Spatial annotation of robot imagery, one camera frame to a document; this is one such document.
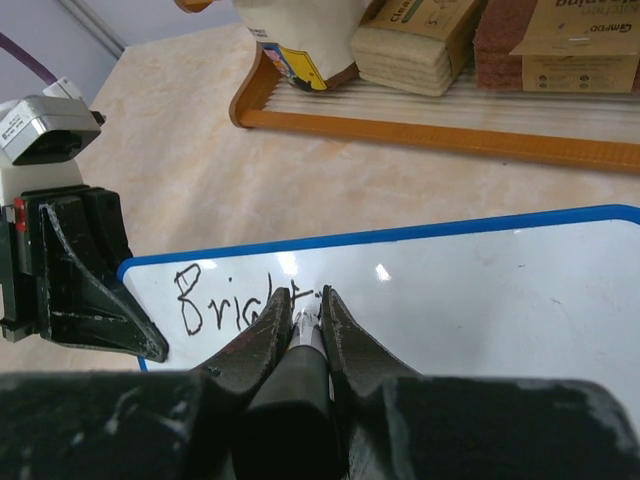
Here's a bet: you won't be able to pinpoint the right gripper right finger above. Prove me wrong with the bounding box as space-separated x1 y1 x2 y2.
321 286 639 479

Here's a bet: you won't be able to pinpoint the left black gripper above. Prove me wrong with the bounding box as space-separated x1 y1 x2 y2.
1 187 169 362

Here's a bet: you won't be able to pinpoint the brown cardboard box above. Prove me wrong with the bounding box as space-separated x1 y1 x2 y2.
351 0 487 97

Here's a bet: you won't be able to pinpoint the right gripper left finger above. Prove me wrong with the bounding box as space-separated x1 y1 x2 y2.
1 288 292 479

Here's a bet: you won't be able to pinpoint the blue framed whiteboard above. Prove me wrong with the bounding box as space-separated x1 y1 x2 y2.
118 205 639 383

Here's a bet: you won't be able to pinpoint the white bag left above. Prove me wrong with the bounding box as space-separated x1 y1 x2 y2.
233 0 369 92

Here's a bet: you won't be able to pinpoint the black white marker pen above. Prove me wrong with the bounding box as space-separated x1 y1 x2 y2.
231 304 342 479

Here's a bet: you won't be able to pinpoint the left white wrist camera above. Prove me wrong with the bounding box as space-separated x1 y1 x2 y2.
1 77 105 207

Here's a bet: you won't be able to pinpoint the wooden three tier rack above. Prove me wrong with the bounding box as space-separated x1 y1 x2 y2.
173 0 640 175

